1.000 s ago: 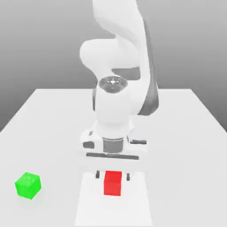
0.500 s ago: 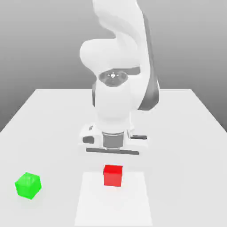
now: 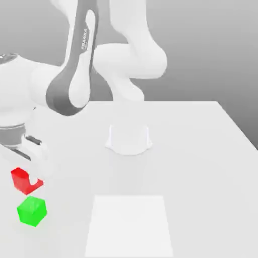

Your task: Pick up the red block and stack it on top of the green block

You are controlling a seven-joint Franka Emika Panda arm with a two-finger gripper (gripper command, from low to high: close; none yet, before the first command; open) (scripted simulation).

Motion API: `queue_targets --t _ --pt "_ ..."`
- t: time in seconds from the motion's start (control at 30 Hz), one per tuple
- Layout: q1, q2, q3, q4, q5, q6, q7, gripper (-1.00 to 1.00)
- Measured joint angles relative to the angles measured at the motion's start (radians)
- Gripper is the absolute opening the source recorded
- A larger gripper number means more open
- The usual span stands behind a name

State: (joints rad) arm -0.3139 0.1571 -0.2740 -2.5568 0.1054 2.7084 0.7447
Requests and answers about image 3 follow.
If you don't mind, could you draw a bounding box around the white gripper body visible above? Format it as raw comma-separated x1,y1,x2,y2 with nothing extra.
0,143,56,180

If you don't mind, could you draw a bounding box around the small red cube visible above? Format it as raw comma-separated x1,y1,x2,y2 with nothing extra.
10,167,44,196

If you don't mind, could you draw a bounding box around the small green cube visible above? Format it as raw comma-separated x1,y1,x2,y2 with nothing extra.
16,196,48,228

